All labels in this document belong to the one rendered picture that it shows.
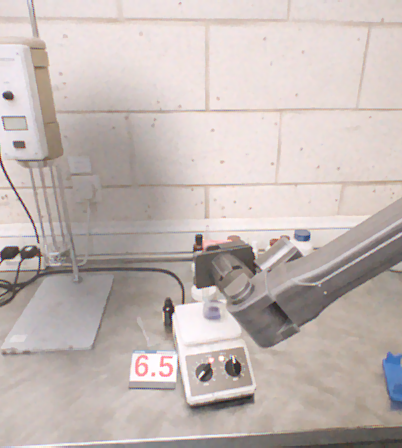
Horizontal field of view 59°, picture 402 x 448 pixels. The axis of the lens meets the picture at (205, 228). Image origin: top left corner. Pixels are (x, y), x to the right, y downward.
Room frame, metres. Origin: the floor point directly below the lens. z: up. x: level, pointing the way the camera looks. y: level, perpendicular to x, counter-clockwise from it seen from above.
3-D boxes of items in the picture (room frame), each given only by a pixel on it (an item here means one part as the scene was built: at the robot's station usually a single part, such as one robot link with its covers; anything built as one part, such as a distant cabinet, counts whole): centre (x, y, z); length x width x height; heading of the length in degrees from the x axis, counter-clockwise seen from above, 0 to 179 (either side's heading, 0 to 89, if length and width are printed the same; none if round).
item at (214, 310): (0.61, -0.02, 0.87); 0.06 x 0.05 x 0.08; 112
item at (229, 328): (0.60, 0.00, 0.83); 0.12 x 0.12 x 0.01; 12
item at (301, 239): (0.94, -0.28, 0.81); 0.07 x 0.07 x 0.13
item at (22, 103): (0.74, 0.36, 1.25); 0.15 x 0.11 x 0.24; 4
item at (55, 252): (0.76, 0.36, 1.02); 0.07 x 0.07 x 0.25
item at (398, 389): (0.52, -0.37, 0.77); 0.10 x 0.03 x 0.04; 164
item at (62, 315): (0.75, 0.36, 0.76); 0.30 x 0.20 x 0.01; 4
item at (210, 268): (0.50, -0.04, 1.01); 0.10 x 0.07 x 0.07; 109
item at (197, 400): (0.58, -0.01, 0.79); 0.22 x 0.13 x 0.08; 12
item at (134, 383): (0.53, 0.10, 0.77); 0.09 x 0.06 x 0.04; 88
